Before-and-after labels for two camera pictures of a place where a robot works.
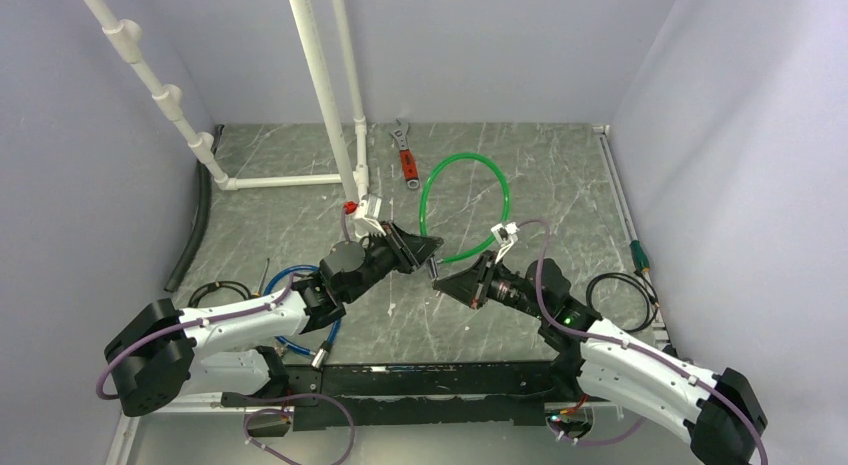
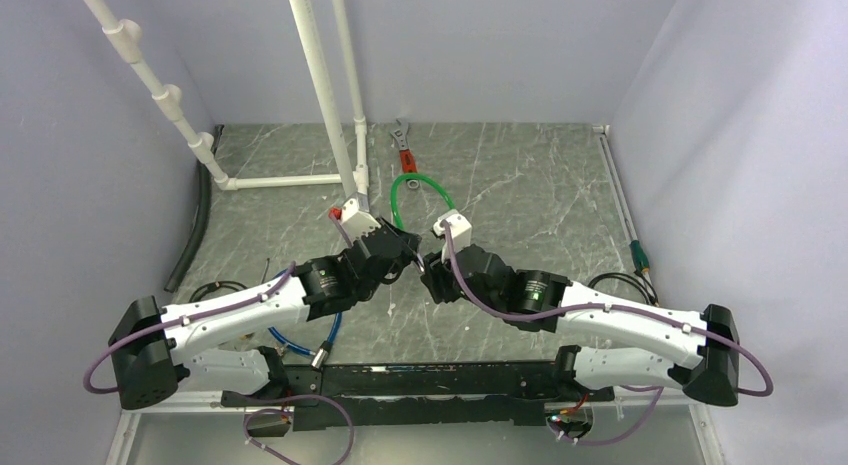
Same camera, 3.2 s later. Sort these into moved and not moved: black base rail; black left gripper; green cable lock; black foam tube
Moved: green cable lock
Not moved: black foam tube; black left gripper; black base rail
